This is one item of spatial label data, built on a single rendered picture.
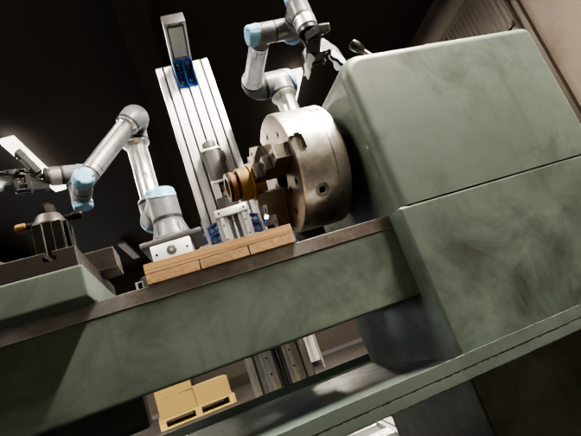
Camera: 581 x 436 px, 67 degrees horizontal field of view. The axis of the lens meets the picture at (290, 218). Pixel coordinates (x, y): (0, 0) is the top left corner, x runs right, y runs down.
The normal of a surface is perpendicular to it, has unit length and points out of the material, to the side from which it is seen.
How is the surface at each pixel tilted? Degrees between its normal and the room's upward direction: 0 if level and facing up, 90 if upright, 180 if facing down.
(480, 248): 90
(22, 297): 90
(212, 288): 90
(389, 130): 90
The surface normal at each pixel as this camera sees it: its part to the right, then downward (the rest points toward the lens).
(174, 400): 0.32, -0.35
